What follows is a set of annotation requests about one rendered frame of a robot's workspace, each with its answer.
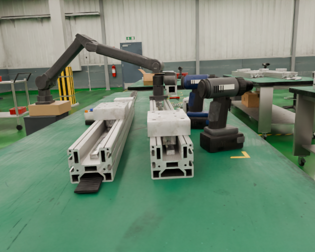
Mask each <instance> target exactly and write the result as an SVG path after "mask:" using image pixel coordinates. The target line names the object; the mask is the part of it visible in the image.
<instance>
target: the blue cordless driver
mask: <svg viewBox="0 0 315 252"><path fill-rule="evenodd" d="M212 78H221V77H219V76H216V75H215V74H210V76H209V75H208V74H195V75H186V76H185V75H183V76H182V77H181V82H180V83H181V88H182V89H183V90H184V89H186V90H192V91H191V92H189V99H188V106H189V109H188V112H187V114H186V115H187V116H188V118H189V119H190V128H191V129H204V127H208V126H209V120H208V114H209V110H203V104H204V99H202V98H201V97H200V96H199V94H198V83H199V82H200V80H204V79H212Z"/></svg>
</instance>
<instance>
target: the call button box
mask: <svg viewBox="0 0 315 252"><path fill-rule="evenodd" d="M84 119H85V125H92V124H93V123H94V122H95V121H96V120H94V115H93V111H90V110H88V112H85V113H84Z"/></svg>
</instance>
